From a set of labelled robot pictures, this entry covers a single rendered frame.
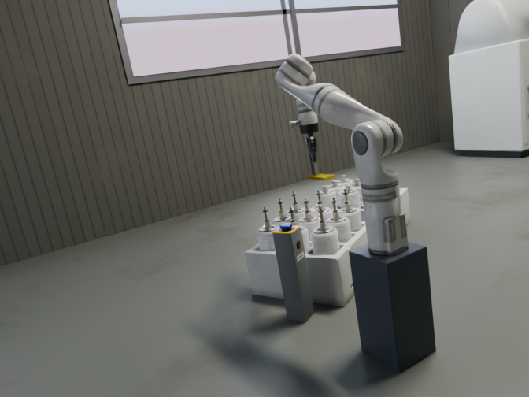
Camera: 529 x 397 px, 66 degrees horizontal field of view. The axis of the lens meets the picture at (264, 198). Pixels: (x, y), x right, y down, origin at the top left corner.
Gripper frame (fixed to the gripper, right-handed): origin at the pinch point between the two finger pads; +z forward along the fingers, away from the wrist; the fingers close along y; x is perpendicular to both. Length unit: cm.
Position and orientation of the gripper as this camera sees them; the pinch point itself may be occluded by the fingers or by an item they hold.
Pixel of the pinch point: (313, 158)
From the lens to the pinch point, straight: 167.6
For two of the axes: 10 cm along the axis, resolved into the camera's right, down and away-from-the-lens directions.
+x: -9.9, 1.6, 0.6
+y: 0.3, -2.2, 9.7
